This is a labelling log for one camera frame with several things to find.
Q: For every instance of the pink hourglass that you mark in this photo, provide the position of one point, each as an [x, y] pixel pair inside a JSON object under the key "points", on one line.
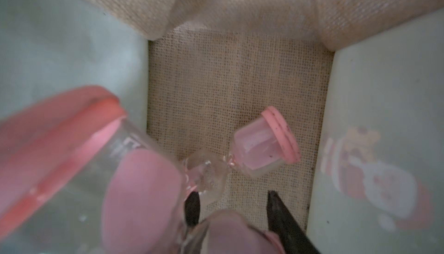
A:
{"points": [[78, 178], [255, 150]]}

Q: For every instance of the jute canvas tote bag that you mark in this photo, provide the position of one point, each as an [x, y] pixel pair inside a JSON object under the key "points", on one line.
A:
{"points": [[326, 64]]}

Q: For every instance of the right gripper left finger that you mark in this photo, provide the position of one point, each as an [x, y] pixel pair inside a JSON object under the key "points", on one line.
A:
{"points": [[192, 210]]}

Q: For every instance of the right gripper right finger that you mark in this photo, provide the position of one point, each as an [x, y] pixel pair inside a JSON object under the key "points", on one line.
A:
{"points": [[282, 223]]}

